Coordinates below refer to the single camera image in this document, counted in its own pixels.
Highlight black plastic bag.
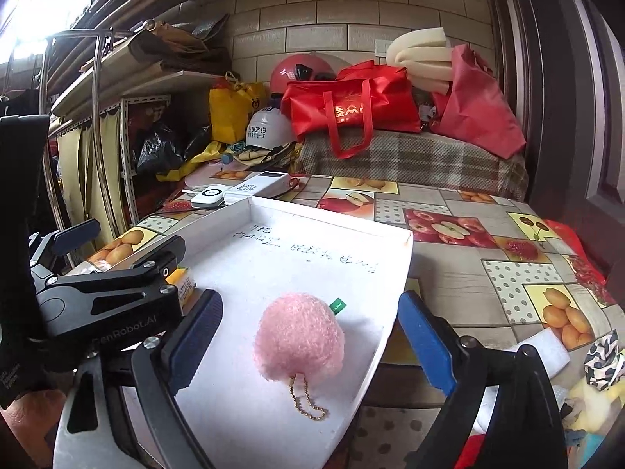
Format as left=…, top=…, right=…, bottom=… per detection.
left=137, top=122, right=184, bottom=172

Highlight fruit-print tablecloth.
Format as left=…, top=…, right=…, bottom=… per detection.
left=88, top=173, right=621, bottom=469

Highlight red non-woven bag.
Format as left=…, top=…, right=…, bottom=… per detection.
left=430, top=44, right=527, bottom=159

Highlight red printed bag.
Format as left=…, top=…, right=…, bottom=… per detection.
left=542, top=219, right=618, bottom=308

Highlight pink helmet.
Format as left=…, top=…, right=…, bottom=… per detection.
left=270, top=54, right=350, bottom=96

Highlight yellow curtain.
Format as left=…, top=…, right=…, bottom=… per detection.
left=56, top=117, right=128, bottom=255

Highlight person's left forearm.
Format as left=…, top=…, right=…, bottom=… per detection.
left=0, top=390, right=66, bottom=469

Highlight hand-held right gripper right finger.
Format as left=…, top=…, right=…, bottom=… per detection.
left=397, top=290, right=572, bottom=469

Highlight white cardboard box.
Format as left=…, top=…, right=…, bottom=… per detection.
left=132, top=196, right=415, bottom=469

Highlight red tote bag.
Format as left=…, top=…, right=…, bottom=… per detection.
left=280, top=60, right=423, bottom=159

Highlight white helmet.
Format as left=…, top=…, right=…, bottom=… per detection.
left=245, top=106, right=296, bottom=150

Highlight yellow shopping bag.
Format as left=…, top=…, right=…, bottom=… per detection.
left=209, top=72, right=268, bottom=143

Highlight brown door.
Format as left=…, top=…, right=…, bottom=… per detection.
left=481, top=0, right=625, bottom=304

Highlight brown paper bags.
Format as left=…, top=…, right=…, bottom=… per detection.
left=129, top=14, right=232, bottom=74

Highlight chrome clothes rail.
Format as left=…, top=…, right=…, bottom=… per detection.
left=41, top=20, right=157, bottom=255

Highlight small yellow box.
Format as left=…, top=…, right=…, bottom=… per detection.
left=166, top=266, right=198, bottom=316

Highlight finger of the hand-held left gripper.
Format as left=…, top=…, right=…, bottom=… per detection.
left=46, top=235, right=187, bottom=290
left=29, top=219, right=102, bottom=279

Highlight rolled cream foam sheet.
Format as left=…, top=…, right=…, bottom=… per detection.
left=386, top=27, right=455, bottom=95

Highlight cow-print cloth scrunchie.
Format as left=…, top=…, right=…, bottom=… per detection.
left=584, top=329, right=625, bottom=394

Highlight pink fluffy pompom keychain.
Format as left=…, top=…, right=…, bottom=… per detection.
left=252, top=292, right=348, bottom=421

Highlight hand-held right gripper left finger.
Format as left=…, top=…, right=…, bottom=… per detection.
left=53, top=289, right=224, bottom=469

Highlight metal shelf rack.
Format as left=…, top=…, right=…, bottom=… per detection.
left=46, top=59, right=225, bottom=235

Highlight yellow cloth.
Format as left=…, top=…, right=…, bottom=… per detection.
left=156, top=141, right=304, bottom=181

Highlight plaid blanket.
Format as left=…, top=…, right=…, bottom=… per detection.
left=298, top=129, right=530, bottom=201

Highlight yellow plush toy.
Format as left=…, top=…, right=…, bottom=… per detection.
left=566, top=381, right=625, bottom=435

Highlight small white square device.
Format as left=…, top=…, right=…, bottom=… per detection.
left=190, top=184, right=225, bottom=208

